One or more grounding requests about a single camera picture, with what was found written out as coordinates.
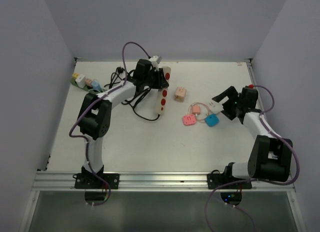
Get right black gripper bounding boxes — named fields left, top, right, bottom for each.
left=212, top=86, right=243, bottom=121

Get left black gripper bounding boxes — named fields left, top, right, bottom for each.
left=143, top=68, right=169, bottom=89

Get cream power strip red buttons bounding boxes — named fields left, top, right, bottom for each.
left=155, top=66, right=171, bottom=116

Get peach cube socket adapter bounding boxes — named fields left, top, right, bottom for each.
left=174, top=86, right=187, bottom=103

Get blue plug charger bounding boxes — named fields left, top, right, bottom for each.
left=204, top=113, right=220, bottom=127

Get small peach plug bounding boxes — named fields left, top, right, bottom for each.
left=191, top=105, right=201, bottom=116

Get pink charging cable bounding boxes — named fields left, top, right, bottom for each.
left=187, top=102, right=213, bottom=124

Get pink square plug charger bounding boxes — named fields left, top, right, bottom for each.
left=182, top=114, right=197, bottom=126

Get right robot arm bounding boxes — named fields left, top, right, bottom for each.
left=207, top=85, right=293, bottom=189

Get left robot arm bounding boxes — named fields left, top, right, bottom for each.
left=75, top=56, right=172, bottom=189

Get light blue plug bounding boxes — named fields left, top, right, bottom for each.
left=91, top=80, right=102, bottom=91

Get pale pink plug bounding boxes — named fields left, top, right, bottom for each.
left=85, top=78, right=93, bottom=87

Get yellow plug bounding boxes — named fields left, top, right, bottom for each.
left=72, top=73, right=79, bottom=79

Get green power strip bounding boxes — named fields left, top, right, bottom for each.
left=70, top=78, right=106, bottom=94

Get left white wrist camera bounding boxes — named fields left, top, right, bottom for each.
left=148, top=55, right=162, bottom=68

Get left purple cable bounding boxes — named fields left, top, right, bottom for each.
left=68, top=41, right=153, bottom=208

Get purple cable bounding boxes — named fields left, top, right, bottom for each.
left=68, top=41, right=153, bottom=208
left=204, top=84, right=301, bottom=232

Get black power cable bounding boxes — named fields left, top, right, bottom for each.
left=103, top=65, right=161, bottom=122

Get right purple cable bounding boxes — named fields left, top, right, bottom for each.
left=204, top=84, right=301, bottom=232

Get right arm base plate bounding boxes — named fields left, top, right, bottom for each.
left=206, top=169, right=253, bottom=190

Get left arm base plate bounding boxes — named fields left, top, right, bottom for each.
left=72, top=173, right=120, bottom=190

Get aluminium front rail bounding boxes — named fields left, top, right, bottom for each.
left=31, top=171, right=296, bottom=193

